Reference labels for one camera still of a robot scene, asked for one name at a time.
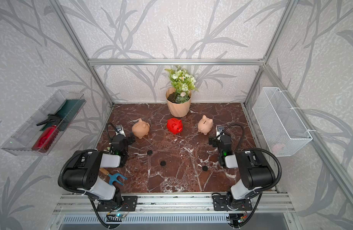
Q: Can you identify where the beige piggy bank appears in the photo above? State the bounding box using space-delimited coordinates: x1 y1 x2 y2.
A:
198 115 214 135
132 118 150 139

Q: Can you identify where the red piggy bank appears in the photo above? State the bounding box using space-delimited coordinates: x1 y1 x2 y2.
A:
167 118 183 134

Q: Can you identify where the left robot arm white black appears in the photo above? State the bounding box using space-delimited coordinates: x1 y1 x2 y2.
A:
58 133 138 212

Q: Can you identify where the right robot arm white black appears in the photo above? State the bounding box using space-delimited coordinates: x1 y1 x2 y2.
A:
209 135 282 211

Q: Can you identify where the blue garden rake tool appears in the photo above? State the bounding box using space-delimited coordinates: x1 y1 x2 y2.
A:
99 168 127 186

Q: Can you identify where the pink object in basket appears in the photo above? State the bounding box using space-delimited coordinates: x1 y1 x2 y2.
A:
271 143 285 154

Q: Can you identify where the beige flower pot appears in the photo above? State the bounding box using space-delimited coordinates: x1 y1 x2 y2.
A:
166 88 191 117

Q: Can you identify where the green white artificial plant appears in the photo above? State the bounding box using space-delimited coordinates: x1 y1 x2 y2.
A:
165 66 197 104

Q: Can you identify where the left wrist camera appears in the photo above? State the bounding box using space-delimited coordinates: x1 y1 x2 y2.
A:
115 125 126 136

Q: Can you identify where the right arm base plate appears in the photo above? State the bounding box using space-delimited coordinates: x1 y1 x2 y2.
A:
212 193 253 211

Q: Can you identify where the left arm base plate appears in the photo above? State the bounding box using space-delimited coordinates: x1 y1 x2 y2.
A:
96 195 138 212

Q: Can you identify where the white wire basket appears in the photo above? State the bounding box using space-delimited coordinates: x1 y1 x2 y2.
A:
253 87 313 157

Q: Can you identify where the clear plastic wall tray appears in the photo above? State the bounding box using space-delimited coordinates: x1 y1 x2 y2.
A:
1 90 86 156

